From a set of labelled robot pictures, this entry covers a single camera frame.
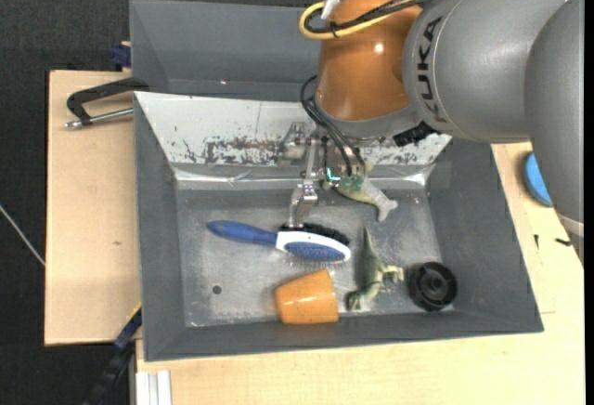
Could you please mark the green toy dinosaur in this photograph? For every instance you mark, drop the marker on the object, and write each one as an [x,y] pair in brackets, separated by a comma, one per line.
[369,268]

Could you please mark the blue and white brush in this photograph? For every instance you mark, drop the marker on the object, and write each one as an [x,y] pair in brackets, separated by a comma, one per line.
[306,250]

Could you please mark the blue round pad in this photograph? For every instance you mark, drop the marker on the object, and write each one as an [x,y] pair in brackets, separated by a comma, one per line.
[536,180]

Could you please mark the orange cup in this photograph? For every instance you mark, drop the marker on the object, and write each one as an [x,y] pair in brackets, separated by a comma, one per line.
[306,298]

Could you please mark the pale wood board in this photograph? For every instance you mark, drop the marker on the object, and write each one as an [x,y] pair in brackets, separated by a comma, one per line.
[88,208]

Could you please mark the cream toy sea animal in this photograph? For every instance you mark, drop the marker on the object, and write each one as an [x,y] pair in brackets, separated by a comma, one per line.
[366,197]

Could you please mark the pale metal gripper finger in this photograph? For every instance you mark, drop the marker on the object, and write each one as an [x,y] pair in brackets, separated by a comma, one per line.
[296,210]
[310,199]

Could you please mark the grey metal bin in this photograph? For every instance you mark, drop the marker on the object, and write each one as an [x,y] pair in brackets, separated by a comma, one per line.
[232,287]

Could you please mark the black cylinder on white bracket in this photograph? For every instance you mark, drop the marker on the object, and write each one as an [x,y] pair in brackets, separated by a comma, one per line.
[412,134]

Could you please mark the black round ribbed cap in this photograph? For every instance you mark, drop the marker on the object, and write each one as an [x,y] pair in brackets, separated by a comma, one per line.
[432,286]

